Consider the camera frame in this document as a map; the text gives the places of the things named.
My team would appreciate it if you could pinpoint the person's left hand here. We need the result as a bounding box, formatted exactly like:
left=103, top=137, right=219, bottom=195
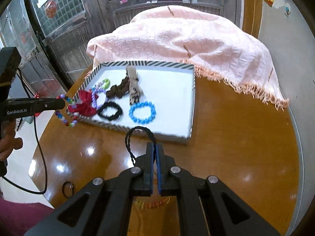
left=0, top=119, right=23, bottom=161

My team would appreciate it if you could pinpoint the leopard print ribbon bow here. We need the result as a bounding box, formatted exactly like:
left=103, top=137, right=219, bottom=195
left=126, top=65, right=143, bottom=105

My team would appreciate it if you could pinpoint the black scrunchie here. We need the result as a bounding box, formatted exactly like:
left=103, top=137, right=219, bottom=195
left=97, top=101, right=123, bottom=121

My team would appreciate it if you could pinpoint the striped white tray box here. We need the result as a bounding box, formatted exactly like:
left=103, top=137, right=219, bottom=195
left=73, top=61, right=195, bottom=142

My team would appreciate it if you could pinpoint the brown scrunchie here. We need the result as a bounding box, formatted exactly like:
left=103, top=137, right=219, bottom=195
left=106, top=76, right=130, bottom=99

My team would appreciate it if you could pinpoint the blue bead bracelet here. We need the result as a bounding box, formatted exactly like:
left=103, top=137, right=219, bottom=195
left=128, top=101, right=157, bottom=125

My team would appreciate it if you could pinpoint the thin black hair tie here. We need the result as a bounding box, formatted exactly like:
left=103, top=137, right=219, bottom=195
left=124, top=126, right=158, bottom=166

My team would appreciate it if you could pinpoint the purple bead bracelet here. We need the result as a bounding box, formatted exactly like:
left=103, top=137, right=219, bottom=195
left=90, top=82, right=108, bottom=110

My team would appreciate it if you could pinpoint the red round door sticker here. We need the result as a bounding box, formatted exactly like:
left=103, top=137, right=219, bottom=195
left=44, top=0, right=57, bottom=19

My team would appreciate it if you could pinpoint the multicolour round bead bracelet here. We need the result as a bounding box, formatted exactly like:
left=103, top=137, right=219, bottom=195
left=55, top=93, right=81, bottom=128

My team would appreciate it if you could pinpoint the small black hair tie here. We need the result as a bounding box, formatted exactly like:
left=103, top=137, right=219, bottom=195
left=61, top=181, right=75, bottom=199

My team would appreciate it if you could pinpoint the red satin bow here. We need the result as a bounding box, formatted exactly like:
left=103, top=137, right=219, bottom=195
left=68, top=90, right=97, bottom=117

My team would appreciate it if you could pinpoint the heart charm crystal bracelet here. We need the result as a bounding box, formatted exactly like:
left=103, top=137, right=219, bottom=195
left=134, top=196, right=173, bottom=210

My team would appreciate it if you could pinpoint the pink fringed cloth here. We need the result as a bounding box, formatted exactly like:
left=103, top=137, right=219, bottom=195
left=86, top=5, right=289, bottom=109

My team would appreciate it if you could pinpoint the magenta sleeve forearm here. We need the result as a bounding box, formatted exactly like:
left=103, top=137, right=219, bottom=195
left=1, top=195, right=54, bottom=235

